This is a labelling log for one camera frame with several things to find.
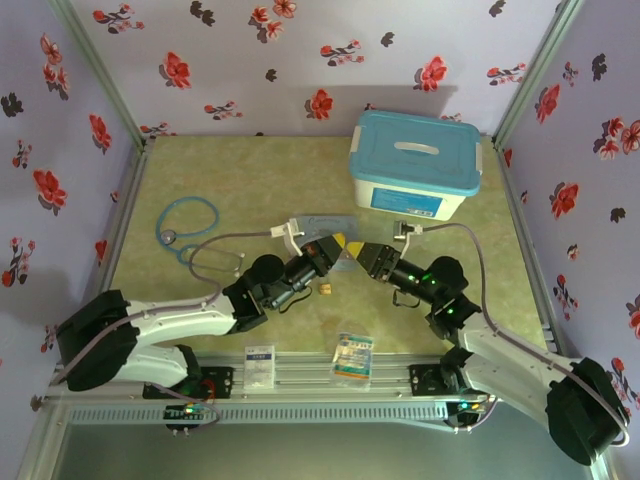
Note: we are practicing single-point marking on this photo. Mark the blue lidded white storage box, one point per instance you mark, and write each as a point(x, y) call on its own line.
point(415, 155)

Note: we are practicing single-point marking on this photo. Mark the blue stethoscope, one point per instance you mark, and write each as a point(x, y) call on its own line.
point(169, 235)

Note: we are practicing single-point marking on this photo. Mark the green and white packet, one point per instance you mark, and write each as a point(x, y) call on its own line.
point(353, 357)

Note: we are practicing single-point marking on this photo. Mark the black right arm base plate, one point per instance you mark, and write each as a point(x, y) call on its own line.
point(425, 380)

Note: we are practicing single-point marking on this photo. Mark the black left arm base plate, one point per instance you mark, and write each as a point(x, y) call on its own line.
point(220, 382)

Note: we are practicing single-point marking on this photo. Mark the aluminium table side rail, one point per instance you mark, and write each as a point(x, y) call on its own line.
point(530, 250)
point(127, 220)

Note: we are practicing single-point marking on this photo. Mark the small yellow block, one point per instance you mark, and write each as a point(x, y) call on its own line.
point(326, 288)

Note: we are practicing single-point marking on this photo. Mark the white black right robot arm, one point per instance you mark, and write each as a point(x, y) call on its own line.
point(500, 360)

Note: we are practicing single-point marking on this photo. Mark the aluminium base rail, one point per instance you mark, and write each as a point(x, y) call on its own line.
point(300, 380)

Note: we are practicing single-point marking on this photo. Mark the cartoon print tin box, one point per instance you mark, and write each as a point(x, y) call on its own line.
point(325, 222)

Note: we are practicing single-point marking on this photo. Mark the white card box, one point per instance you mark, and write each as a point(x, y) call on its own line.
point(260, 365)

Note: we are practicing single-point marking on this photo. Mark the aluminium frame post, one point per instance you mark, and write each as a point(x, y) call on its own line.
point(100, 70)
point(540, 70)

